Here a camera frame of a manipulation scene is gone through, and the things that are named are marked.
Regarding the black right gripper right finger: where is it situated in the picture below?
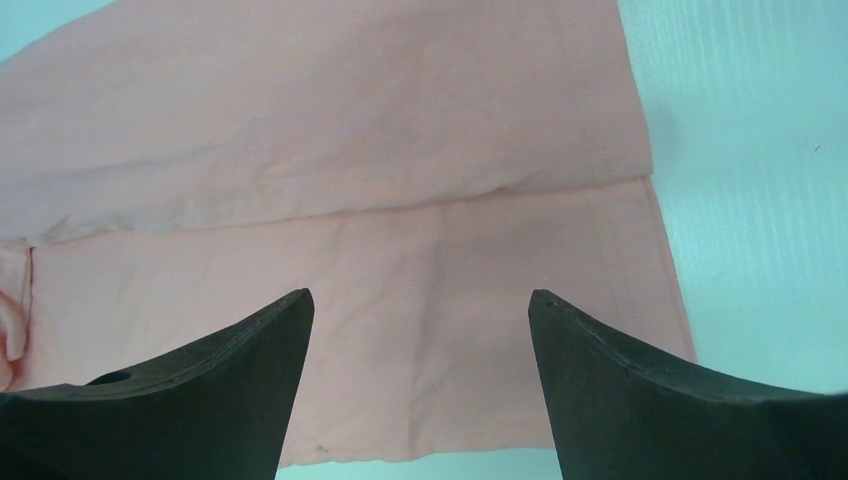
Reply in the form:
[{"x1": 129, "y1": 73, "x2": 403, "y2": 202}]
[{"x1": 528, "y1": 290, "x2": 847, "y2": 480}]

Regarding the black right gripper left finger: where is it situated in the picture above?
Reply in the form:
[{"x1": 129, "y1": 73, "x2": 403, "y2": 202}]
[{"x1": 1, "y1": 289, "x2": 314, "y2": 480}]

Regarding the pink t shirt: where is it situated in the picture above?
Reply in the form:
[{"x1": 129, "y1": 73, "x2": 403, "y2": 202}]
[{"x1": 1, "y1": 1, "x2": 695, "y2": 466}]

